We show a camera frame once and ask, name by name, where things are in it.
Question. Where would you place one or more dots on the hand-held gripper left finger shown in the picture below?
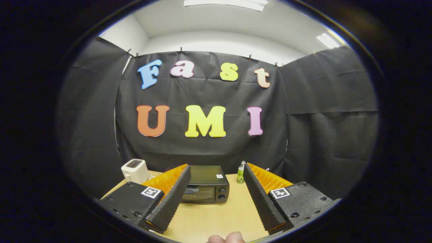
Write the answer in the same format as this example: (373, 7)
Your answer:
(172, 202)

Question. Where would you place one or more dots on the green drink bottle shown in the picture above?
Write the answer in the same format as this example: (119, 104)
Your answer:
(240, 175)

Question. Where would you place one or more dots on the black toaster oven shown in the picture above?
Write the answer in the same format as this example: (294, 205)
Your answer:
(209, 189)

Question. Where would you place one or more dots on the white pop-up toaster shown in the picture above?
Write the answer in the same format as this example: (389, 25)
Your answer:
(135, 168)

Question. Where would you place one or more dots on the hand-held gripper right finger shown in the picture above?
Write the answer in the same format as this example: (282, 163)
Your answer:
(260, 199)

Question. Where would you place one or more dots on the long ceiling light panel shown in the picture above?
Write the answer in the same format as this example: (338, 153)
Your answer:
(226, 3)

